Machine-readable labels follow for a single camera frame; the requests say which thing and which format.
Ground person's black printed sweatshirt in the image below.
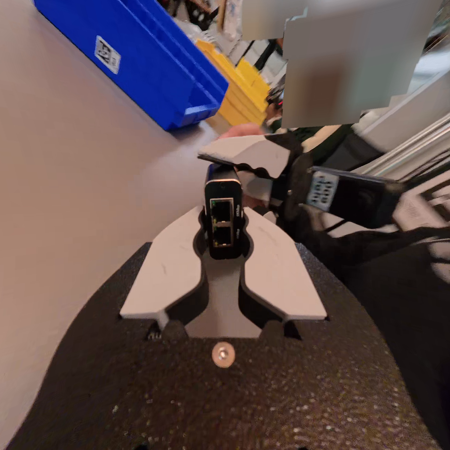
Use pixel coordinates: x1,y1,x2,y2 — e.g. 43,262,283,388
264,118,450,443

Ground yellow plastic bin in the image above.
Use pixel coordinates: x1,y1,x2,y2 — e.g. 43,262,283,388
195,39,271,127

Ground grey desk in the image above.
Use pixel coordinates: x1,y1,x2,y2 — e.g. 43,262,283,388
0,0,282,450

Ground person's right hand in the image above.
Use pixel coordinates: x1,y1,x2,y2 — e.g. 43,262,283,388
218,122,267,140

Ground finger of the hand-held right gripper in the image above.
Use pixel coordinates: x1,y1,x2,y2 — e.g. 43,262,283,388
243,172,281,203
198,135,292,179

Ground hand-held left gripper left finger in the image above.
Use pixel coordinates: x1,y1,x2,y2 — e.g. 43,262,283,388
120,206,208,320

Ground person's right forearm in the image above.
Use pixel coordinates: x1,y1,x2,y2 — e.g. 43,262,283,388
267,121,384,171

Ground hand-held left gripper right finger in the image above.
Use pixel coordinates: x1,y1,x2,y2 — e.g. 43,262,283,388
240,207,328,322

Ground blue plastic bin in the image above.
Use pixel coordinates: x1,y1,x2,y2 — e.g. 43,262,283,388
33,0,229,132

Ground black network splitter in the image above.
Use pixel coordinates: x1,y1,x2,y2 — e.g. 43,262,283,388
204,163,245,260

